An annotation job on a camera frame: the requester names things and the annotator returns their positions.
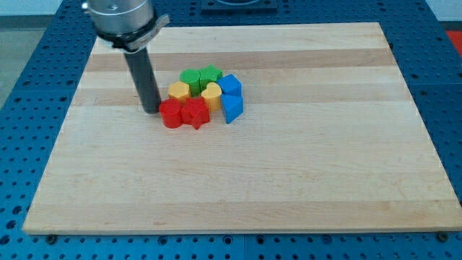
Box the red cylinder block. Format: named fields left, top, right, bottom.
left=159, top=98, right=183, bottom=129

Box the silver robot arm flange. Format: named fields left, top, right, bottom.
left=82, top=0, right=170, bottom=53

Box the blue triangle block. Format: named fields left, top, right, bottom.
left=221, top=94, right=243, bottom=124

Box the red star block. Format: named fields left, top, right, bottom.
left=181, top=97, right=210, bottom=129

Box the yellow heart block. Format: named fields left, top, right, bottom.
left=201, top=82, right=222, bottom=112

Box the blue cube block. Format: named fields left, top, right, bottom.
left=217, top=74, right=242, bottom=96

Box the green star block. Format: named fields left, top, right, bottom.
left=199, top=64, right=223, bottom=91

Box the yellow hexagon block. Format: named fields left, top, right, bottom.
left=168, top=81, right=191, bottom=105

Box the green cylinder block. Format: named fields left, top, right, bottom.
left=180, top=69, right=201, bottom=97

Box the light wooden board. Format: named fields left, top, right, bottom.
left=22, top=22, right=461, bottom=235

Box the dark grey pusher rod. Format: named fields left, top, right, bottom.
left=124, top=48, right=162, bottom=114

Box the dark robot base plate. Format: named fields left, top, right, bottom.
left=201, top=0, right=278, bottom=13

